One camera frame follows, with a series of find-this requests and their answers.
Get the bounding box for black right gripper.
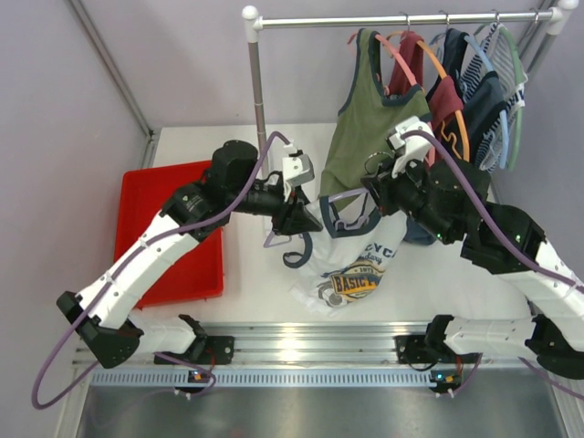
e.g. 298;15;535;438
360;149;456;245

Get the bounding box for purple plastic hanger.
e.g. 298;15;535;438
260;169;379;248

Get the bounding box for white tank top navy trim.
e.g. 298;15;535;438
282;195;407;316

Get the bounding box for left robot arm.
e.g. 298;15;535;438
57;140;322;369

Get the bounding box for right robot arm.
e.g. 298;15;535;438
361;159;583;380

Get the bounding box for green tank top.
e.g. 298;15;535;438
318;28;431;197

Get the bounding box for maroon tank top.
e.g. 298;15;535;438
386;30;466;165

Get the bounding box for green hanger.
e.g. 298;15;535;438
474;21;524;172

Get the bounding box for orange hanger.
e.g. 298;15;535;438
385;29;471;163

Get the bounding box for pink hanger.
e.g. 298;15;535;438
347;29;437;165

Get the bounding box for blue hanger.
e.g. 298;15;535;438
427;28;506;165

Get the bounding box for striped tank top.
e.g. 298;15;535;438
460;22;529;174

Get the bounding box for red plastic tray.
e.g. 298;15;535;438
111;159;225;309

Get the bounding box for silver clothes rack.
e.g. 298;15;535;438
240;0;580;138

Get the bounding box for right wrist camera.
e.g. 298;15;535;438
387;116;434;178

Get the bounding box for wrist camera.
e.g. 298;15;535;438
282;143;315;201
387;116;434;178

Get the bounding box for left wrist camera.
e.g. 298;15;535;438
282;143;315;201

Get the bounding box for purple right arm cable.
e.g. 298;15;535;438
401;130;584;407

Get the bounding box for aluminium mounting rail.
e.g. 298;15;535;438
72;321;571;366

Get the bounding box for slotted cable duct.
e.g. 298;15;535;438
90;367;460;388

